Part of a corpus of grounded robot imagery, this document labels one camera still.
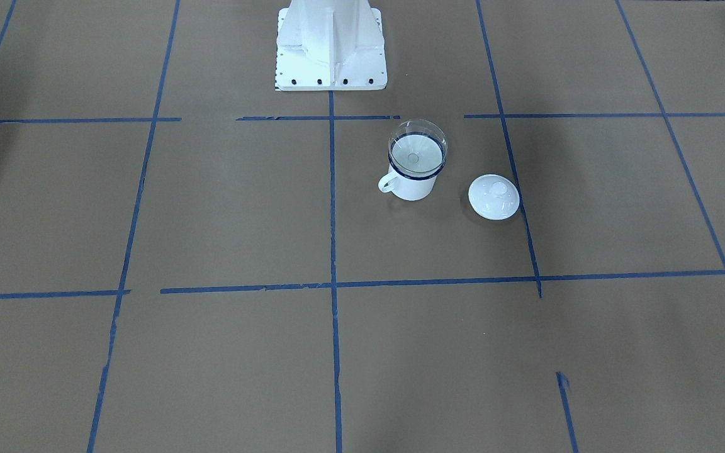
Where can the white enamel mug blue rim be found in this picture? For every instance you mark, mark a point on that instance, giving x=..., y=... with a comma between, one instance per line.
x=404, y=188

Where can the clear plastic funnel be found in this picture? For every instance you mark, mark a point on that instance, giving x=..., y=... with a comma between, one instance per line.
x=417, y=149

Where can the white mug lid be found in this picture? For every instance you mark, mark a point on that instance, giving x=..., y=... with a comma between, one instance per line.
x=493, y=197

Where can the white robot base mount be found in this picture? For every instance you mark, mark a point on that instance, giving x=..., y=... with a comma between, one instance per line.
x=330, y=45

